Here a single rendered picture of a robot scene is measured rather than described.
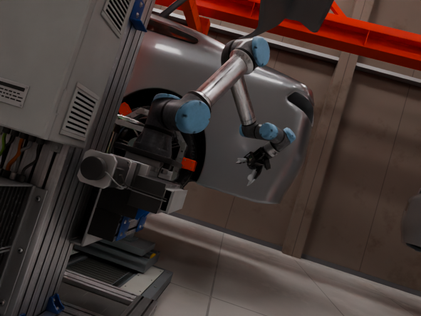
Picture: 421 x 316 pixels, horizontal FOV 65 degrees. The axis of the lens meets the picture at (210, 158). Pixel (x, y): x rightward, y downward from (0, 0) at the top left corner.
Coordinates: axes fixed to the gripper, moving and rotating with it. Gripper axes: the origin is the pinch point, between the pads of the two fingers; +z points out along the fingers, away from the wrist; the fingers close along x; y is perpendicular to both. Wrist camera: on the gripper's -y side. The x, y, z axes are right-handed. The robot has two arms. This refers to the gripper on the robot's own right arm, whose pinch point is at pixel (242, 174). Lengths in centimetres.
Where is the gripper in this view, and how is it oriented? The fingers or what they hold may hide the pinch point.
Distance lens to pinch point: 179.2
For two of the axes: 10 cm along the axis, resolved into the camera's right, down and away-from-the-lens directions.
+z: -6.8, 5.9, 4.4
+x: 3.4, 7.8, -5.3
